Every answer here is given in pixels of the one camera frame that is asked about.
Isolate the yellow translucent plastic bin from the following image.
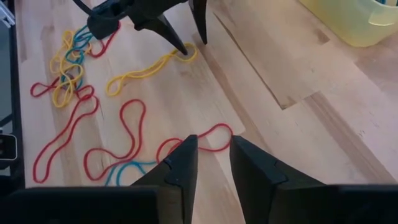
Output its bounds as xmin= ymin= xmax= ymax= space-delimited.
xmin=297 ymin=0 xmax=398 ymax=48

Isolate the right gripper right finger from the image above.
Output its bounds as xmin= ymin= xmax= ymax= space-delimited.
xmin=229 ymin=134 xmax=398 ymax=224

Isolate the yellow rubber band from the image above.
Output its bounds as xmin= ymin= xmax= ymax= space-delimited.
xmin=49 ymin=29 xmax=93 ymax=78
xmin=51 ymin=63 xmax=85 ymax=109
xmin=105 ymin=42 xmax=199 ymax=98

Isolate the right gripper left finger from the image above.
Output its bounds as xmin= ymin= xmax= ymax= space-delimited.
xmin=0 ymin=134 xmax=199 ymax=224

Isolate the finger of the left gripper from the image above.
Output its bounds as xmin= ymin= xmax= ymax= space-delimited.
xmin=188 ymin=0 xmax=208 ymax=45
xmin=135 ymin=14 xmax=189 ymax=57

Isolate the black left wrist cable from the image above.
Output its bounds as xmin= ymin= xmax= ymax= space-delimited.
xmin=72 ymin=0 xmax=94 ymax=16

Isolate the blue rubber band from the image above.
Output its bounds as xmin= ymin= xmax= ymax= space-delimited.
xmin=60 ymin=24 xmax=95 ymax=91
xmin=104 ymin=160 xmax=158 ymax=187

